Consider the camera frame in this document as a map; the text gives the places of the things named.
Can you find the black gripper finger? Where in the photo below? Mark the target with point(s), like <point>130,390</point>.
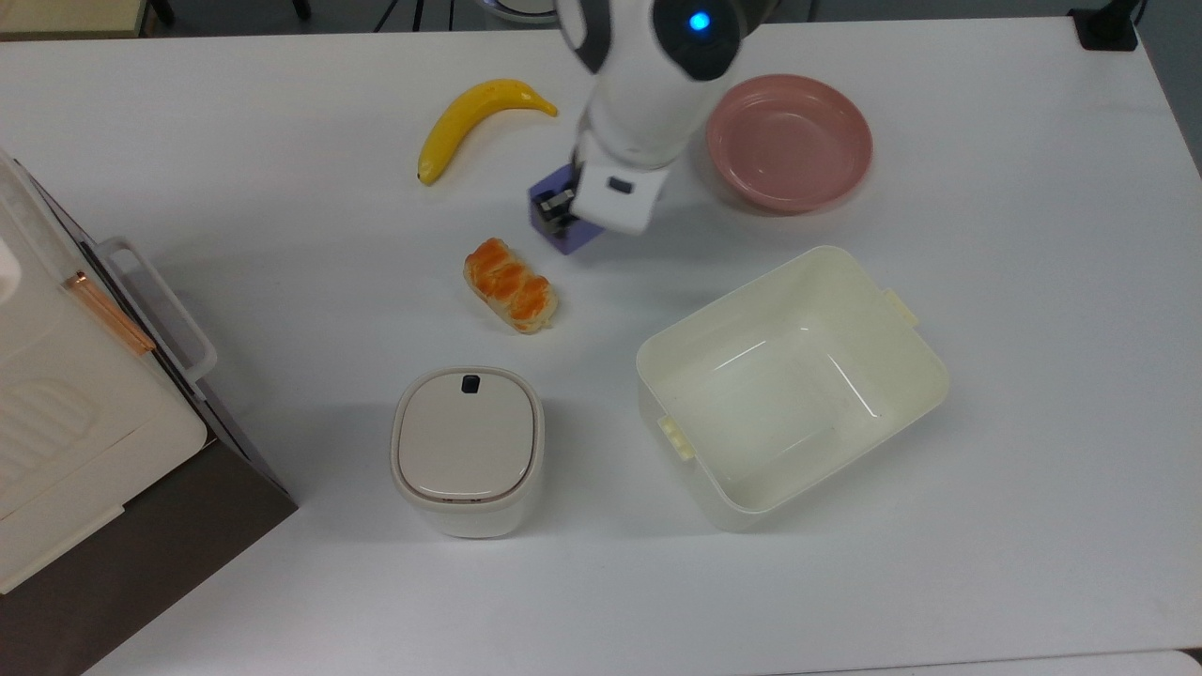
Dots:
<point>556,208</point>

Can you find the purple cube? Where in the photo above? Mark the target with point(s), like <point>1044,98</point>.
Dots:
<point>569,242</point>

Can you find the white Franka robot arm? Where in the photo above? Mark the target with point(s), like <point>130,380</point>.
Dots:
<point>648,94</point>

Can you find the pink plate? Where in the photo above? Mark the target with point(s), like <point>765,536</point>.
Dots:
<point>789,141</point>

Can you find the toy bread loaf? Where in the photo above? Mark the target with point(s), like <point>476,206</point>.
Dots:
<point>512,286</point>

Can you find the yellow toy banana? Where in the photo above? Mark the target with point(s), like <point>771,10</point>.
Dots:
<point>460,122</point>

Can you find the black tripod legs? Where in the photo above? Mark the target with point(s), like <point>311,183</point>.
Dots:
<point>413,11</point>

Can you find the small cream lidded trash can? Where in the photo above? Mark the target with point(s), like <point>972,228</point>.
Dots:
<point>467,451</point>

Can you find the white rectangular plastic bin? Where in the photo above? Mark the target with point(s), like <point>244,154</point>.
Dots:
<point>789,394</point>

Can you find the wooden desk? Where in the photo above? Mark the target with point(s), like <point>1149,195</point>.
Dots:
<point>66,17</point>

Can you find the black box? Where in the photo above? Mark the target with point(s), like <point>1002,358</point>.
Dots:
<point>1106,26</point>

